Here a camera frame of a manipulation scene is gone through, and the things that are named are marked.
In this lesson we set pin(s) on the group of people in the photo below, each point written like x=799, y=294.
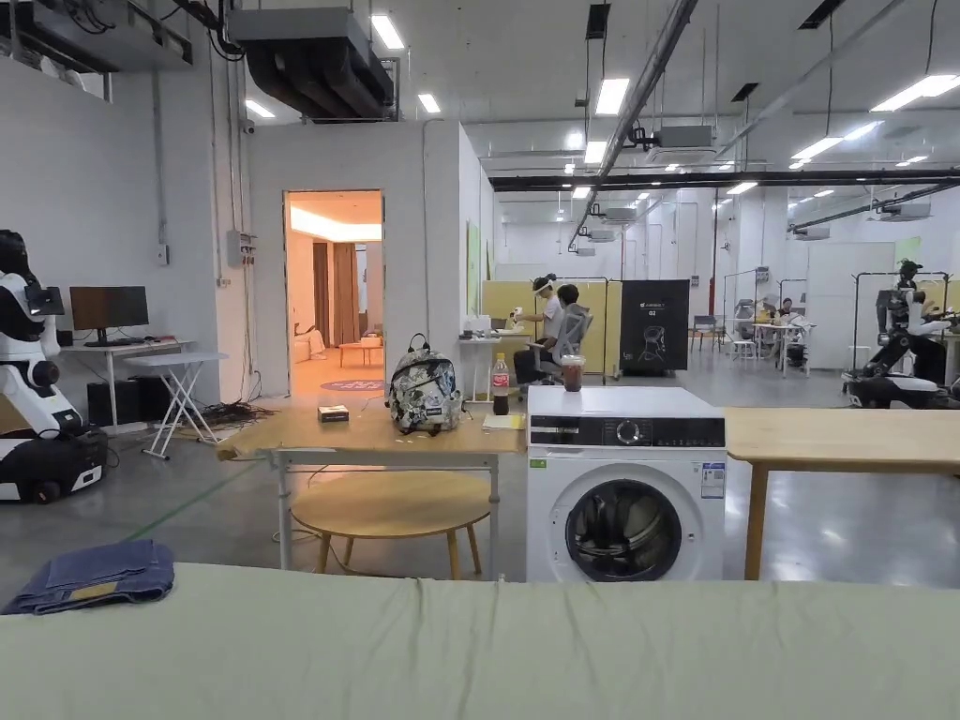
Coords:
x=551, y=315

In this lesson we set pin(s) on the white front-loading washing machine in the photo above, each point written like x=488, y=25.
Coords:
x=625, y=487

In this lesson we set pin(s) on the bed with pale green sheet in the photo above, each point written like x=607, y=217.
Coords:
x=480, y=652

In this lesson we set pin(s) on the white desk with monitor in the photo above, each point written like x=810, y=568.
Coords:
x=112, y=337

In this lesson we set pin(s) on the black and white wheeled robot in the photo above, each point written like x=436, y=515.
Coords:
x=904, y=337

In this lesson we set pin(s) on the folded blue denim garment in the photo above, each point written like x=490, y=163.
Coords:
x=97, y=574

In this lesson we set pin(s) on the white and black humanoid robot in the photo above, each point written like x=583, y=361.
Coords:
x=30, y=375

